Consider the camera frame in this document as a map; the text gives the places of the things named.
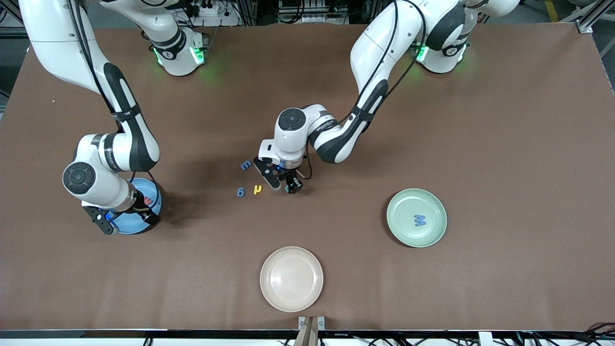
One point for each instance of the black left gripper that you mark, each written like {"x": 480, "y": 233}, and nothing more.
{"x": 290, "y": 179}

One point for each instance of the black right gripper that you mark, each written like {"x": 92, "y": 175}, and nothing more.
{"x": 142, "y": 208}

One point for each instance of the red small letter w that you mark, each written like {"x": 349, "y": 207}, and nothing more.
{"x": 149, "y": 199}

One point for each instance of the blue capital letter E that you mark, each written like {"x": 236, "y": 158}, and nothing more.
{"x": 246, "y": 165}

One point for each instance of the blue small letter g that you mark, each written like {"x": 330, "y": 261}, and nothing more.
{"x": 240, "y": 192}

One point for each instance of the blue capital letter M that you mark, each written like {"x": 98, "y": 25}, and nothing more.
{"x": 420, "y": 220}

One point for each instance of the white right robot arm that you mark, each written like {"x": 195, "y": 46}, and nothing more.
{"x": 96, "y": 187}

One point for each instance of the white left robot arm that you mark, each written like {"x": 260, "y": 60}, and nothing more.
{"x": 288, "y": 144}

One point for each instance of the blue plate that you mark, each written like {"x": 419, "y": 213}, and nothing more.
{"x": 130, "y": 225}

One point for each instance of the beige plate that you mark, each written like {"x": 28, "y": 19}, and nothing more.
{"x": 291, "y": 278}

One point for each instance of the pale green plate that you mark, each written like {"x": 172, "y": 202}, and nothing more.
{"x": 403, "y": 211}

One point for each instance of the grey equipment rack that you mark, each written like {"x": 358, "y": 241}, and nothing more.
{"x": 312, "y": 12}

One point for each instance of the white power strip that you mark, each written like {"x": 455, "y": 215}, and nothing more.
{"x": 211, "y": 20}

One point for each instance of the brown table cover sheet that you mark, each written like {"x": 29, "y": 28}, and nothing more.
{"x": 480, "y": 144}

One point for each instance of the grey metal bracket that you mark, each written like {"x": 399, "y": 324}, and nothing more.
{"x": 321, "y": 323}

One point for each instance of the brown post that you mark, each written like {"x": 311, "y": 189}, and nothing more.
{"x": 307, "y": 336}

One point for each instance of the aluminium frame profile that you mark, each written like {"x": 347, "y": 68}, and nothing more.
{"x": 584, "y": 27}

